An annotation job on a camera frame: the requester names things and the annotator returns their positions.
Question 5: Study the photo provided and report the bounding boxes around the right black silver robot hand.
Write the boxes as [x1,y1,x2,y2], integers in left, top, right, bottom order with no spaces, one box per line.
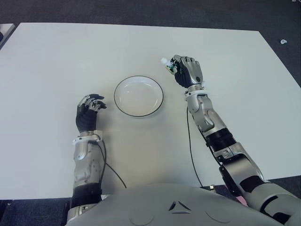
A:
[169,55,203,89]

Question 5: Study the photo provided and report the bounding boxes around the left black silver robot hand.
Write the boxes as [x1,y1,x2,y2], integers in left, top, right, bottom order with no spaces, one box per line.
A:
[75,93,108,132]

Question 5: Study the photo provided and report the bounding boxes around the white plate with black rim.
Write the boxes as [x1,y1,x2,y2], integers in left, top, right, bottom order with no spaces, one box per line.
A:
[113,75,164,118]

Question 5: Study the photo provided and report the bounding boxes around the grey robot torso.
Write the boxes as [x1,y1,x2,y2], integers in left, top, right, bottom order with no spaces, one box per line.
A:
[65,182,290,226]

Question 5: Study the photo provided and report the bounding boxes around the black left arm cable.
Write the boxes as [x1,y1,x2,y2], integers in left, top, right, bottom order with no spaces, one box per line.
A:
[90,140,127,189]

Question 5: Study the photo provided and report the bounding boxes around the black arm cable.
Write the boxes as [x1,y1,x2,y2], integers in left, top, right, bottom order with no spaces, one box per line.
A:
[90,140,127,189]
[186,105,204,188]

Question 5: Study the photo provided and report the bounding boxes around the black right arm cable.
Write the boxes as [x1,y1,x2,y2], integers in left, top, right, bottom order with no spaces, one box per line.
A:
[186,105,204,188]

